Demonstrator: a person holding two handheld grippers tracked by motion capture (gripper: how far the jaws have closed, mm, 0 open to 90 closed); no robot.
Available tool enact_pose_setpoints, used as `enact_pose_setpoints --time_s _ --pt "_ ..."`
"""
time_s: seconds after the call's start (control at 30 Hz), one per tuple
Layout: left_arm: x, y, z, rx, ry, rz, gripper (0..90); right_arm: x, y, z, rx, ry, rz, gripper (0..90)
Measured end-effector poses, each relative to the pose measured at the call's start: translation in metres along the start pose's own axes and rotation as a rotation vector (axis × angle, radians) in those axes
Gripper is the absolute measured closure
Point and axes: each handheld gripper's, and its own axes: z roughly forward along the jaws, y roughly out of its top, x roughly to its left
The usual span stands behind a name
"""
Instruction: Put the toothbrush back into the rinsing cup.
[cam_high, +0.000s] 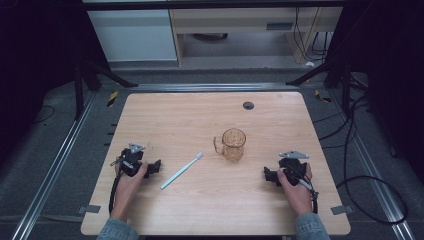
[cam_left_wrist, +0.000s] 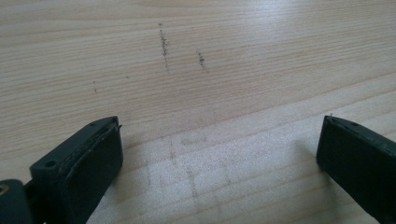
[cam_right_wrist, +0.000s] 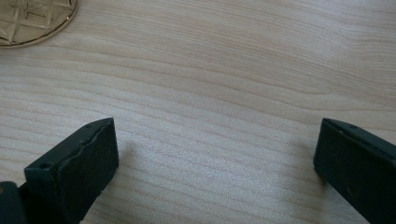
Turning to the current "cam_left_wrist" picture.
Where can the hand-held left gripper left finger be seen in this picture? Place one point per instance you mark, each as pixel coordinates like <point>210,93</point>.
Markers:
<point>84,168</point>

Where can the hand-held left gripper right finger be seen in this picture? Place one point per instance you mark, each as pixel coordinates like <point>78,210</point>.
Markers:
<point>358,161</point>

